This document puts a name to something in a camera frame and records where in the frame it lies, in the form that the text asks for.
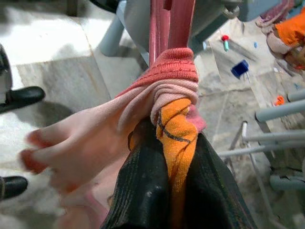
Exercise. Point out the coral red knit garment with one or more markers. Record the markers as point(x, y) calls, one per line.
point(176, 64)

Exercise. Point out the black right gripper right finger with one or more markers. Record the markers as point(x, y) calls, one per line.
point(214, 190)

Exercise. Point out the light blue plastic chair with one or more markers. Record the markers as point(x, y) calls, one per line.
point(112, 33)

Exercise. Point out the pink plastic hanger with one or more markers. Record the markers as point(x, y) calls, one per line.
point(178, 23)

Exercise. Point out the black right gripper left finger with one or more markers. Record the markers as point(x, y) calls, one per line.
point(140, 190)

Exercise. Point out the small orange toy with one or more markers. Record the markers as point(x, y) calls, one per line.
point(279, 100)

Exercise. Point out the light blue folding table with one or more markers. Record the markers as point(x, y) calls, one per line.
point(274, 112)

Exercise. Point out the orange cloth garment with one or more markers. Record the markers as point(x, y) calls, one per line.
point(177, 133)

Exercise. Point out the peach pink garment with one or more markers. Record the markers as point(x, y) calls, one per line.
point(90, 133)

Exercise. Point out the blue toy block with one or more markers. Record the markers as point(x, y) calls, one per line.
point(240, 68)

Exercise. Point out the child in orange shirt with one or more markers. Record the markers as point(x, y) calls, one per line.
point(290, 27)

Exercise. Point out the red green toy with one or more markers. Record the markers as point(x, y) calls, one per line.
point(225, 44)

